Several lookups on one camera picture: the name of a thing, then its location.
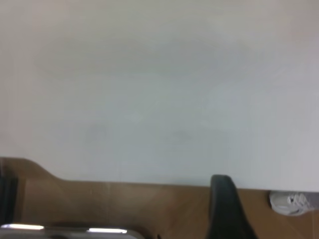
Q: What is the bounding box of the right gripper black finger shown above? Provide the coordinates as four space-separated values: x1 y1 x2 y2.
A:
203 174 259 239

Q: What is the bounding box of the white sneaker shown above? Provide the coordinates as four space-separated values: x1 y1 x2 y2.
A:
269 191 315 217

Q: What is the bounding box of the shiny chrome base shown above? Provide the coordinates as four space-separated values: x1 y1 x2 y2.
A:
0 223 143 239

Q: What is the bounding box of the black blurry block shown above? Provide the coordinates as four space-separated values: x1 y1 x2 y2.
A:
0 171 19 221

